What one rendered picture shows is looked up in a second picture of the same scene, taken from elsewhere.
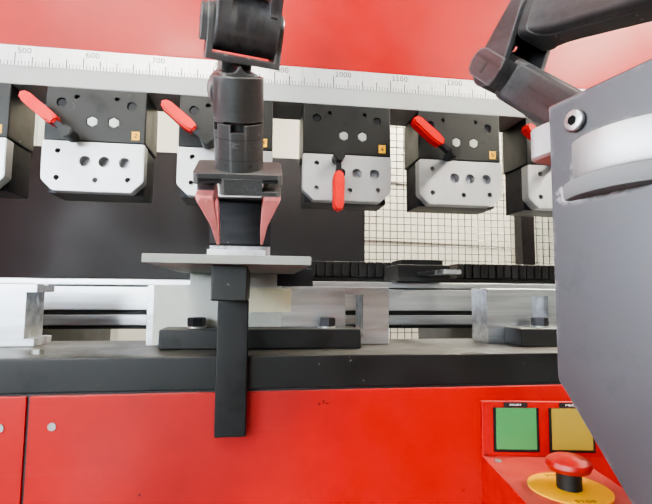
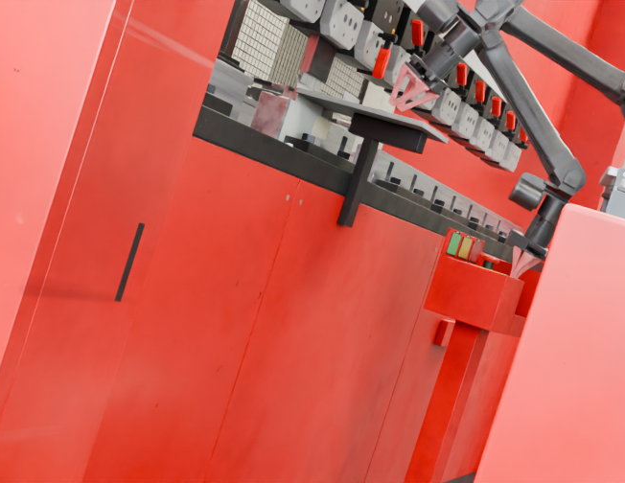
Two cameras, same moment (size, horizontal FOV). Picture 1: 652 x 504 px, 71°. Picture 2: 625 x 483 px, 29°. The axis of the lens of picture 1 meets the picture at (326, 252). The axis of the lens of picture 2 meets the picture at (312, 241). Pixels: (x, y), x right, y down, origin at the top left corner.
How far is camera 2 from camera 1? 2.23 m
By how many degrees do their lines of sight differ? 60
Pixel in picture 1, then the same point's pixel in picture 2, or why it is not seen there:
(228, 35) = (494, 23)
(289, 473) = (344, 254)
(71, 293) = not seen: hidden behind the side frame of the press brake
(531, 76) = (506, 56)
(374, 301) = (349, 144)
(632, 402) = not seen: hidden behind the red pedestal
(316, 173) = (370, 40)
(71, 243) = not seen: outside the picture
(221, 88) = (472, 41)
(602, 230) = (622, 199)
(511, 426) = (453, 242)
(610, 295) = (619, 212)
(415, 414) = (381, 230)
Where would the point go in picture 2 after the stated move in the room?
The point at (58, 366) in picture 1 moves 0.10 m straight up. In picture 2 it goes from (313, 162) to (331, 108)
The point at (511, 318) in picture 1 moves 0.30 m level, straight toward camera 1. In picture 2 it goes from (380, 173) to (468, 195)
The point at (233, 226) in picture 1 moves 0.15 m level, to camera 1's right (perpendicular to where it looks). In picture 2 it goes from (319, 61) to (354, 80)
